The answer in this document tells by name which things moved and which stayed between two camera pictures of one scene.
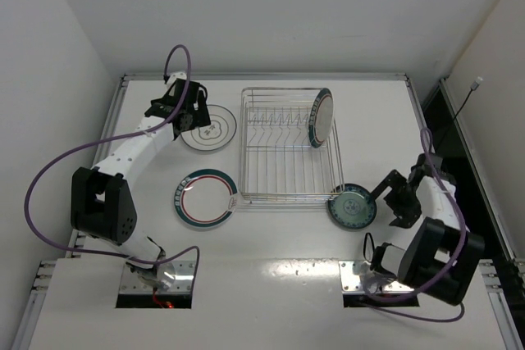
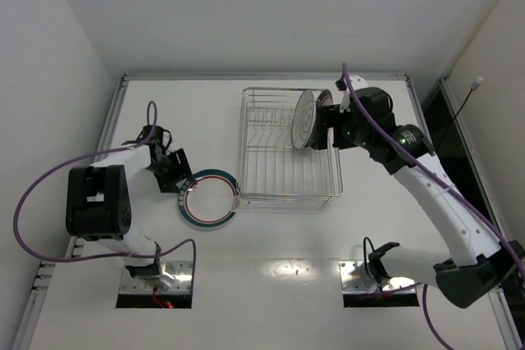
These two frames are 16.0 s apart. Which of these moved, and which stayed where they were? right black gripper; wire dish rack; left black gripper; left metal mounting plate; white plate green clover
Moved: right black gripper; white plate green clover; left black gripper
Stayed: wire dish rack; left metal mounting plate
